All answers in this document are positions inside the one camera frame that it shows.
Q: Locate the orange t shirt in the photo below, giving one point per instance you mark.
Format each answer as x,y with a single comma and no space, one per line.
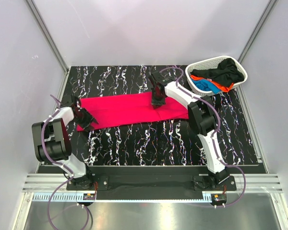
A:
221,87

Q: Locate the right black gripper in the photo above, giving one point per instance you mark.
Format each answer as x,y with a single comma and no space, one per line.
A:
155,103

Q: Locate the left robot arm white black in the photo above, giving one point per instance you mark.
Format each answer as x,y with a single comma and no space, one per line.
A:
52,145

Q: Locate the black t shirt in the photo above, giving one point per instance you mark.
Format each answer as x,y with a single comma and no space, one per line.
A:
225,74

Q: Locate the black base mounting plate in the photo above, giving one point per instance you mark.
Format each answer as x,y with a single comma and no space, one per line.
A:
149,194

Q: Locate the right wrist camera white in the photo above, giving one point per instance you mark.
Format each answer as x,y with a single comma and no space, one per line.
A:
157,79

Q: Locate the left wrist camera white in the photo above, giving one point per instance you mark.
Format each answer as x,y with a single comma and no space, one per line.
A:
70,101

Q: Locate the pink red t shirt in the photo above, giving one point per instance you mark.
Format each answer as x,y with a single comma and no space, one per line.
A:
118,110

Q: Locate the aluminium frame rail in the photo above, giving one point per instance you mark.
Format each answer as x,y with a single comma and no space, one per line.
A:
254,183

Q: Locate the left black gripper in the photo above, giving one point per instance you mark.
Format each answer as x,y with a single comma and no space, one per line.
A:
86,125

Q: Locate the white plastic laundry basket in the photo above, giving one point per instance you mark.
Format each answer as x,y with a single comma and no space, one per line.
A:
211,63

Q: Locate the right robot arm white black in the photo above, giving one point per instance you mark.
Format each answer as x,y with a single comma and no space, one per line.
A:
204,121

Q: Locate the blue t shirt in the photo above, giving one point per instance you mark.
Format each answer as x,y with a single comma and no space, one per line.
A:
206,86

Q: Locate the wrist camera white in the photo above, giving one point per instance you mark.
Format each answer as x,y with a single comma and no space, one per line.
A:
70,101
157,79

